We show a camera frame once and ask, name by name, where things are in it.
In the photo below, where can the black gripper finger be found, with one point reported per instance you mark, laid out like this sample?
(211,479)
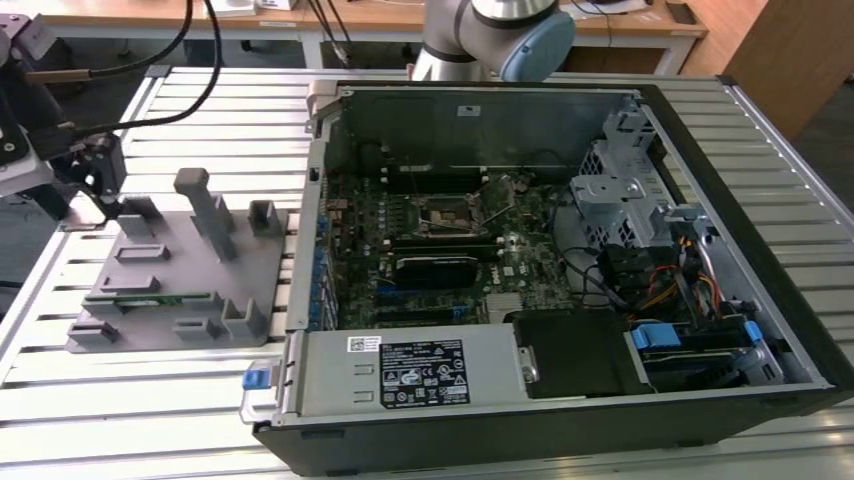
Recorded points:
(56,192)
(110,165)

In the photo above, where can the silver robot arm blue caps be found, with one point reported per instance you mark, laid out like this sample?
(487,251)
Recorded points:
(460,30)

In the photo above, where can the CPU socket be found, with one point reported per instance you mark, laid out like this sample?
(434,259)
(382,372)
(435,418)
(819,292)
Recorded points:
(446,217)

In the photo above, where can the black mesh waste bin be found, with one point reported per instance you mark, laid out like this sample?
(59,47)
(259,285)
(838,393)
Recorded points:
(70,60)

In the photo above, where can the grey plastic part rack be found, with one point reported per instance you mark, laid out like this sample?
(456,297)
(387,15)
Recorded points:
(187,270)

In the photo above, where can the green RAM stick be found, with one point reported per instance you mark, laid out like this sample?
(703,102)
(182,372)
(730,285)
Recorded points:
(170,300)

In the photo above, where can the small white box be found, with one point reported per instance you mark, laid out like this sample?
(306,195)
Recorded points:
(276,5)

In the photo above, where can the blue case latch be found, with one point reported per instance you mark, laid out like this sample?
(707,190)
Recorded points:
(259,379)

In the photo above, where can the black RAM slot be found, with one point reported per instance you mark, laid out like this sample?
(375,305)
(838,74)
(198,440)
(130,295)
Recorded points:
(434,185)
(440,243)
(440,254)
(434,172)

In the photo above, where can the silver power supply unit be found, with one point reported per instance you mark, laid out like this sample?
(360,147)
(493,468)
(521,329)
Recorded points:
(320,375)

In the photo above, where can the black graphics card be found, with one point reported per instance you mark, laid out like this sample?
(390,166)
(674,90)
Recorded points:
(434,275)

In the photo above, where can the white barcode sticker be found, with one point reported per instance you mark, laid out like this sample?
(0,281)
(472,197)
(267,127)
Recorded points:
(468,110)

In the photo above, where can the black expansion slot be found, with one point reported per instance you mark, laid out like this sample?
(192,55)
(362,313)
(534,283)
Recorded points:
(420,315)

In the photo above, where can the green motherboard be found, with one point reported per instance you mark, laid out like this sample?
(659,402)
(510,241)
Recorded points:
(527,250)

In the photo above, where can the silver chipset heatsink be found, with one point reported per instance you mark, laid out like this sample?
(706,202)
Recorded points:
(503,306)

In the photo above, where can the metal disk bay cage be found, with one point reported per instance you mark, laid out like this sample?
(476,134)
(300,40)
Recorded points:
(603,192)

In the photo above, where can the black plastic shroud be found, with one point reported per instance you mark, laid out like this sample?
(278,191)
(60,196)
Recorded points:
(581,355)

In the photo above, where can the black PC case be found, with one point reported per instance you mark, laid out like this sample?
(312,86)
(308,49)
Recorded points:
(534,440)

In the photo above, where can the blue disk carrier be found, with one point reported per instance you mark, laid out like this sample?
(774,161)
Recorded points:
(657,337)

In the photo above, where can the black phone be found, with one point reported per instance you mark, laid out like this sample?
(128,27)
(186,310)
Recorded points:
(682,12)

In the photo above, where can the blue plastic clip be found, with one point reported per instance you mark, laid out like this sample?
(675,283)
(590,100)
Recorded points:
(751,335)

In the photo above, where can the wooden cabinet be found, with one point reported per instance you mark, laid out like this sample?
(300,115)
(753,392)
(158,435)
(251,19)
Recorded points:
(787,50)

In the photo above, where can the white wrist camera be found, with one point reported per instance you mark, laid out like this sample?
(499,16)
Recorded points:
(16,180)

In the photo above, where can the wooden desk white frame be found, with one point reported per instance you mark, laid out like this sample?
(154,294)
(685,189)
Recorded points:
(134,12)

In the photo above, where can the grey plastic bracket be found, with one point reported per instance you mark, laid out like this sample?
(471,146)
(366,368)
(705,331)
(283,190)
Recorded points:
(681,214)

